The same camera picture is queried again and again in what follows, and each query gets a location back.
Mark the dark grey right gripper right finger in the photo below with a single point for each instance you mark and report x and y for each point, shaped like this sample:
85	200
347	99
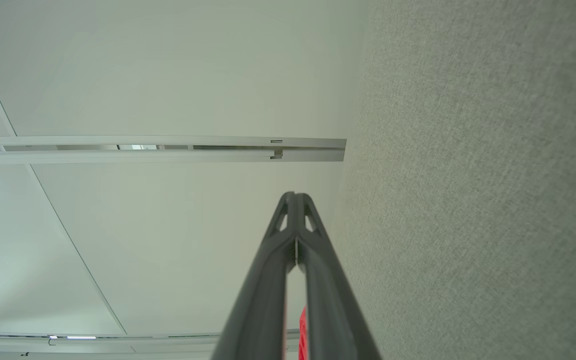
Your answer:
328	320

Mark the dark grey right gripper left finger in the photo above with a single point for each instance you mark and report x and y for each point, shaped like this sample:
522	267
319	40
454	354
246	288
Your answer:
263	310

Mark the red white basketball jersey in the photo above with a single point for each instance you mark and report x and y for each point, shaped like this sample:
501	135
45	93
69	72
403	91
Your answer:
303	335

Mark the grey wall frame rail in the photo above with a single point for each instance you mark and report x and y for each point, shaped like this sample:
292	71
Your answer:
118	344

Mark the grey partition post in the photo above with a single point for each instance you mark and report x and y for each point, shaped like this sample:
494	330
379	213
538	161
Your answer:
118	156

